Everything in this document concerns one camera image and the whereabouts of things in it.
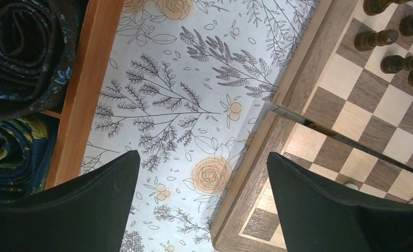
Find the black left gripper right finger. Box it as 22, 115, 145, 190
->
266, 152, 413, 251

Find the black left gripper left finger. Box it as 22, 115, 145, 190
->
0, 151, 140, 251

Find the white chess pawn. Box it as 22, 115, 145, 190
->
345, 183, 359, 191

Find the wooden chess board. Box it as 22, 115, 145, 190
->
211, 1, 413, 251

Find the blue yellow rolled tie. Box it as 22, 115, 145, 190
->
0, 113, 59, 203

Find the floral patterned table mat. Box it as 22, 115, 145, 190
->
80, 1, 318, 251

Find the dark floral rolled tie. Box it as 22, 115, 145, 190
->
0, 0, 88, 121

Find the dark pawn left edge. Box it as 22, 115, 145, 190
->
354, 29, 399, 51

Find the wooden compartment tray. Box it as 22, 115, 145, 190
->
44, 0, 123, 190

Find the dark rook left corner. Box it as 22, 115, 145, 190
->
363, 0, 411, 16

